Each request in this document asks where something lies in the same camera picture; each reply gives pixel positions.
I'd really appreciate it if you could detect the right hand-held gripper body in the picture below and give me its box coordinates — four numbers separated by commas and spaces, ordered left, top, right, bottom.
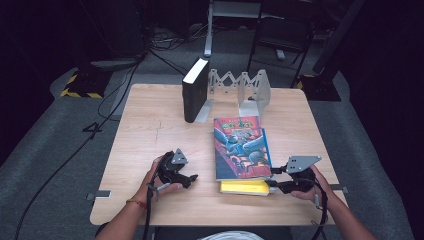
278, 155, 323, 195

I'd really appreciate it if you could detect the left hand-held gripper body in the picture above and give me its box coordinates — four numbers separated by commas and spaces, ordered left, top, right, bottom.
156, 148, 189, 185

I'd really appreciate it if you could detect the yellow book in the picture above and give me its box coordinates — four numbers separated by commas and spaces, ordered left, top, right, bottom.
219, 179, 271, 197

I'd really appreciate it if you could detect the red illustrated book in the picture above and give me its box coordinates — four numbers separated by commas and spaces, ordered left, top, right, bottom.
213, 115, 273, 182

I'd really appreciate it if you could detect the grey expandable metal book stand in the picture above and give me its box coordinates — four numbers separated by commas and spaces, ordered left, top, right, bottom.
194, 68, 272, 124

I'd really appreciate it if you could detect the black hardcover book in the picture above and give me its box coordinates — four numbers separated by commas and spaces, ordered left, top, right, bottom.
181, 57, 210, 124

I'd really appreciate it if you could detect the person's right hand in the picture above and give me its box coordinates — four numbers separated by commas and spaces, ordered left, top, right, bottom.
290, 165, 334, 209

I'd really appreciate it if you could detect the person's left hand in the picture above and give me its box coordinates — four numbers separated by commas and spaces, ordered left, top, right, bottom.
134, 156, 184, 209

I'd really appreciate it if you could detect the person's white shirt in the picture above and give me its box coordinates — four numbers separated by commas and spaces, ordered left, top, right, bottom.
196, 230, 264, 240

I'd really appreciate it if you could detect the black chair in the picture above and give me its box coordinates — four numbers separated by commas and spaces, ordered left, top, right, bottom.
246, 0, 316, 89

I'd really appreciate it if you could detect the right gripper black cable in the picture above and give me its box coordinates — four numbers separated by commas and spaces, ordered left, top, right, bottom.
311, 179, 329, 240

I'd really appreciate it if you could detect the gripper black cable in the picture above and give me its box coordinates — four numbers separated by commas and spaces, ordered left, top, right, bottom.
142, 173, 159, 240
311, 179, 329, 240

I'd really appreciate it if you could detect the grey metal table bracket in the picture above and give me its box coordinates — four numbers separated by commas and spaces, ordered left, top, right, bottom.
85, 189, 112, 202
329, 183, 349, 195

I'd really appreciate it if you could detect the red string bracelet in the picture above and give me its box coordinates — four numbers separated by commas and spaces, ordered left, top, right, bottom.
125, 198, 148, 210

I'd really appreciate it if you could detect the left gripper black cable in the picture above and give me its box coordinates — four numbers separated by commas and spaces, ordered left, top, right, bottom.
142, 173, 159, 240

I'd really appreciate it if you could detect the long black floor cable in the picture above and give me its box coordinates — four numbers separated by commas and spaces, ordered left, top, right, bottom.
13, 49, 148, 240

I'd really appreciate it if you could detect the bundle of floor cables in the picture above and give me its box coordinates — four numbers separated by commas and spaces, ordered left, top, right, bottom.
146, 23, 208, 78

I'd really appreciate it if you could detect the white desk frame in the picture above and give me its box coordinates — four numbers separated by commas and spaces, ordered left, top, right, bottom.
203, 0, 263, 58

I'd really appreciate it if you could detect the black slanted stand post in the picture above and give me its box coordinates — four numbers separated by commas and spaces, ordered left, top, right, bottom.
313, 0, 366, 74

